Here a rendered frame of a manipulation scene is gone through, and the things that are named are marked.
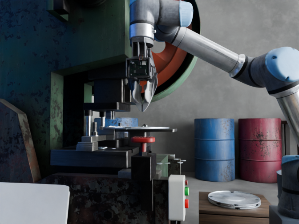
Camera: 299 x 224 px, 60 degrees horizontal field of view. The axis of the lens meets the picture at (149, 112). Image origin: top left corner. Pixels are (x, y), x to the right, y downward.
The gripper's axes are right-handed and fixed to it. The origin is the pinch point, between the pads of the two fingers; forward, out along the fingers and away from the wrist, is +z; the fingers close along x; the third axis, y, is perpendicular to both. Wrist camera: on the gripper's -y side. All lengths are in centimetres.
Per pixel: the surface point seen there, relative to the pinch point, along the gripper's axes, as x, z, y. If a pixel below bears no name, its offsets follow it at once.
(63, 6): -29.2, -36.0, -3.3
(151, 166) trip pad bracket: 3.1, 17.4, 2.0
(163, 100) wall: -45, -36, -363
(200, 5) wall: 19, -197, -363
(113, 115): -20.3, 1.2, -31.7
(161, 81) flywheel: -4, -19, -66
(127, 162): -7.9, 18.5, -11.4
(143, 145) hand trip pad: 0.3, 11.6, 0.7
